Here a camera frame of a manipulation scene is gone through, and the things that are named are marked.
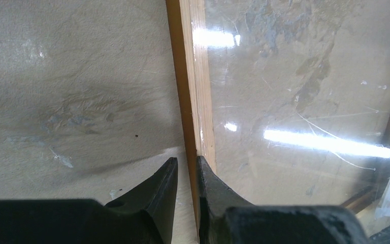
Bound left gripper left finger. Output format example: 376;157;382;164
0;158;178;243

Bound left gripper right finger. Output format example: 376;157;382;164
197;156;369;243

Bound clear acrylic sheet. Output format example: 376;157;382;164
189;0;390;216

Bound brown wooden picture frame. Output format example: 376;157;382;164
165;0;390;244

